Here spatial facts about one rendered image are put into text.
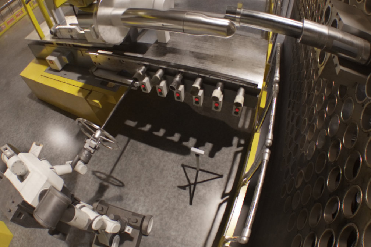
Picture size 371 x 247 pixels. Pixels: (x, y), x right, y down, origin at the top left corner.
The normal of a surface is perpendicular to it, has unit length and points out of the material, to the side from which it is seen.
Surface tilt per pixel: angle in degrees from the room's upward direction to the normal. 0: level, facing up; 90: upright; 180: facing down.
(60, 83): 0
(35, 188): 41
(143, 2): 48
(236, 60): 0
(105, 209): 0
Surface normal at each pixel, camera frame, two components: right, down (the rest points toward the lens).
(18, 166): 0.92, 0.26
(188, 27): -0.37, 0.63
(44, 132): -0.07, -0.60
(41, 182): 0.58, -0.33
